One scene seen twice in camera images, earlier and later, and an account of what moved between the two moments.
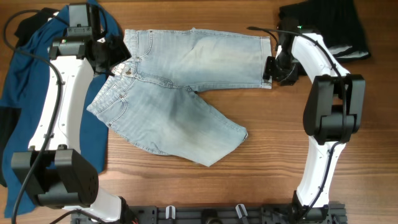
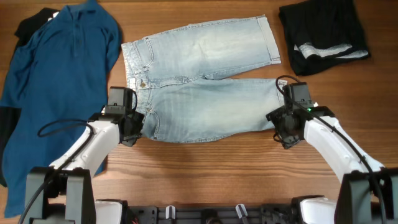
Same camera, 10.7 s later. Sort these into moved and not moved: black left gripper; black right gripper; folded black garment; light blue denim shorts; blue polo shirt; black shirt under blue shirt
Moved: black left gripper; light blue denim shorts; black right gripper
Not moved: folded black garment; black shirt under blue shirt; blue polo shirt
